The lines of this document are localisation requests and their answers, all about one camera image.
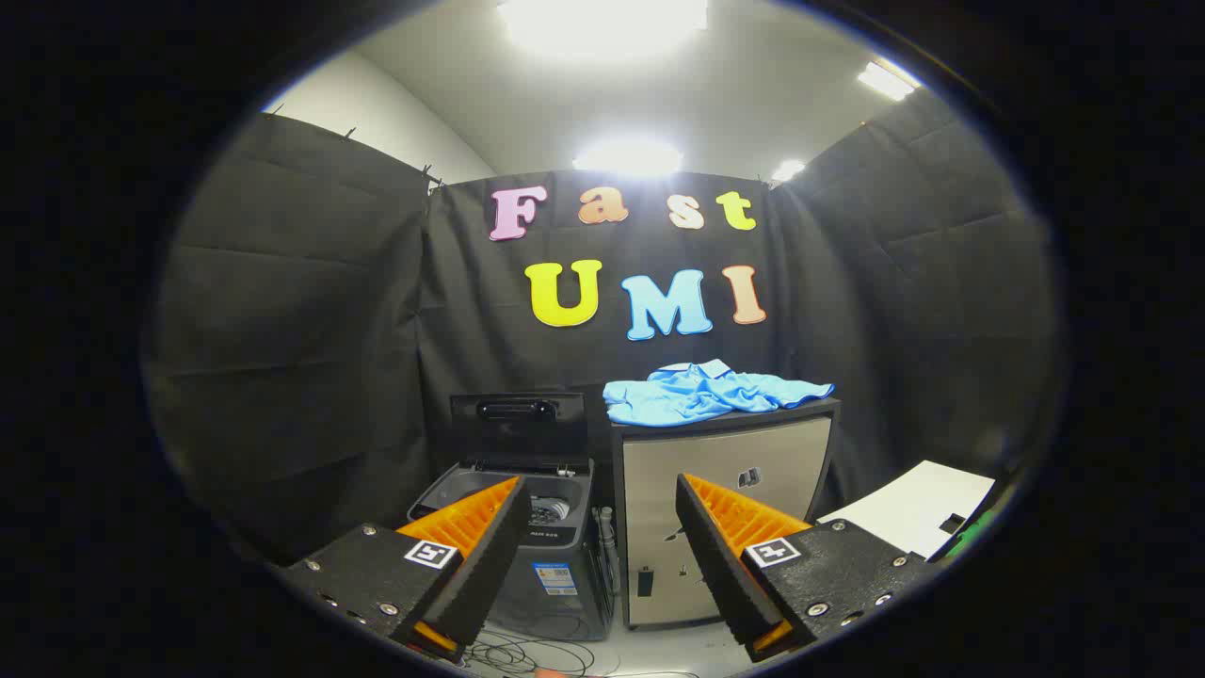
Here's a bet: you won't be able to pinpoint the round ceiling light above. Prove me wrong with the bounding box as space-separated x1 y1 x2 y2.
572 141 683 178

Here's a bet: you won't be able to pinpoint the light blue polo shirt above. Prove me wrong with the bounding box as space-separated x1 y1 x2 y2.
602 359 835 428

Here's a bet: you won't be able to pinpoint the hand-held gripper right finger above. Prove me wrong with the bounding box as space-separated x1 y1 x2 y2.
675 473 942 663

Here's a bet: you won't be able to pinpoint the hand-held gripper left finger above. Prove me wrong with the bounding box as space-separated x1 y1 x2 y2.
282 476 533 662

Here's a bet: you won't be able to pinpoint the green object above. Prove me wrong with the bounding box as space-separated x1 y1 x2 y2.
946 508 999 561

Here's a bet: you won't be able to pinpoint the large ceiling light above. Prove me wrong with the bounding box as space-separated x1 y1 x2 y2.
497 0 709 59

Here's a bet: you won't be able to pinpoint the silver cabinet with black top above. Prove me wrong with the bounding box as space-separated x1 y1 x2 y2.
610 397 842 630

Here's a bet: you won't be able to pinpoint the black floor cables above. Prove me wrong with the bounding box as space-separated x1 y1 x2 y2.
466 612 702 678

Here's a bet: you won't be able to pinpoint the white board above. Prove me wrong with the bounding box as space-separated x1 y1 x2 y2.
817 460 997 562

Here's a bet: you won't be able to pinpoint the dark grey washing machine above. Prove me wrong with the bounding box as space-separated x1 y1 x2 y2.
407 459 615 643

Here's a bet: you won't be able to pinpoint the grey drain hose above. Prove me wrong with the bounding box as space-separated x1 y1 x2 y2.
593 506 622 594

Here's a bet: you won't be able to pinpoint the rectangular ceiling light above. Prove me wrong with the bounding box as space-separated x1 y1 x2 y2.
857 58 922 102

